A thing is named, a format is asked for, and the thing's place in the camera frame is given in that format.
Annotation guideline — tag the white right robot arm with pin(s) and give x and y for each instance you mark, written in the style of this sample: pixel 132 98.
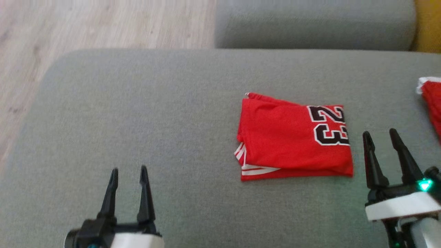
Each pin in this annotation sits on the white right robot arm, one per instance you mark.
pixel 427 234

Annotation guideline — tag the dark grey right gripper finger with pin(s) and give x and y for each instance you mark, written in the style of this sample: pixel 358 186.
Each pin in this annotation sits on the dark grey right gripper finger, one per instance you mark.
pixel 406 165
pixel 373 165

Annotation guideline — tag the yellow sofa back cushion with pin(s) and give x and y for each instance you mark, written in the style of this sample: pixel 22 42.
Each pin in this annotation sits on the yellow sofa back cushion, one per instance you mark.
pixel 430 24

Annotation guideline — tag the grey sofa seat cushion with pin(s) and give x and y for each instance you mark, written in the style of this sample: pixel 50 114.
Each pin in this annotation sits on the grey sofa seat cushion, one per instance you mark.
pixel 310 24

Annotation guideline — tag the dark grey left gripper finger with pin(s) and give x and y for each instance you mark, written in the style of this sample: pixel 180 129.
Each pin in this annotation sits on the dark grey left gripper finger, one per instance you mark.
pixel 145 199
pixel 110 196

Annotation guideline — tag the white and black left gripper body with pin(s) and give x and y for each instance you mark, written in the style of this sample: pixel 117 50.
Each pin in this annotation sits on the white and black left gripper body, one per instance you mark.
pixel 131 239

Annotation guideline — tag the folded red garment stack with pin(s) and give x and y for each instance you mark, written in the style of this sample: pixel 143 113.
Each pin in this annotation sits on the folded red garment stack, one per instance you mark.
pixel 434 103

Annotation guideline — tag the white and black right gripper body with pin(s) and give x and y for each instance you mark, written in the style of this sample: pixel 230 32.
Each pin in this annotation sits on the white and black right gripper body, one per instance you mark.
pixel 396 206

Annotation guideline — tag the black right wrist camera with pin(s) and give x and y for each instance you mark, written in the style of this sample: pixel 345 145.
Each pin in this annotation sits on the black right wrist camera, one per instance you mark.
pixel 434 174

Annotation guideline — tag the red jersey with white trim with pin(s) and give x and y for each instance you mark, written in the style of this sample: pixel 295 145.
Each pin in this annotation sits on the red jersey with white trim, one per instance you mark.
pixel 275 137

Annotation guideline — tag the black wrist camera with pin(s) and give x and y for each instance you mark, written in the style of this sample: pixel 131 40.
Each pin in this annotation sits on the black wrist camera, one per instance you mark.
pixel 434 174
pixel 70 239

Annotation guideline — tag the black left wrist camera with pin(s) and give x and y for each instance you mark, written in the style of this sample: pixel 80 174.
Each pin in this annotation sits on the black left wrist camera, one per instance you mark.
pixel 70 239

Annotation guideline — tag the grey sofa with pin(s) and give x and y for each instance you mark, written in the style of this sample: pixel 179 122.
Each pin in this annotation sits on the grey sofa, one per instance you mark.
pixel 137 120

